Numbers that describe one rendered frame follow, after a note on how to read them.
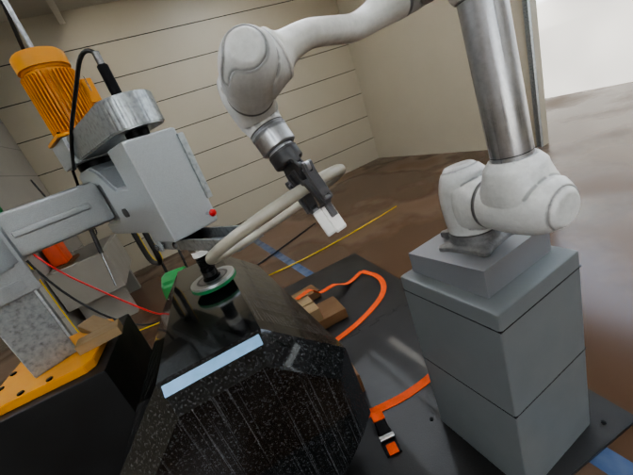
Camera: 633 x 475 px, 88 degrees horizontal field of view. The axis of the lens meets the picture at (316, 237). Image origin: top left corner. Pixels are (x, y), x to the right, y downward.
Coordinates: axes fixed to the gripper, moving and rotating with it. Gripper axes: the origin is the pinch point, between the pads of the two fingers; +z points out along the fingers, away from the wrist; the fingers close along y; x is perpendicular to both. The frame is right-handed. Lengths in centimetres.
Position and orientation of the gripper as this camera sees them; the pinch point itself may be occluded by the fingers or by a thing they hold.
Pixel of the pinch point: (330, 221)
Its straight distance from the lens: 78.5
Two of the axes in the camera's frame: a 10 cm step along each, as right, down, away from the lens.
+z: 5.7, 8.2, 0.6
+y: -3.7, 2.0, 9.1
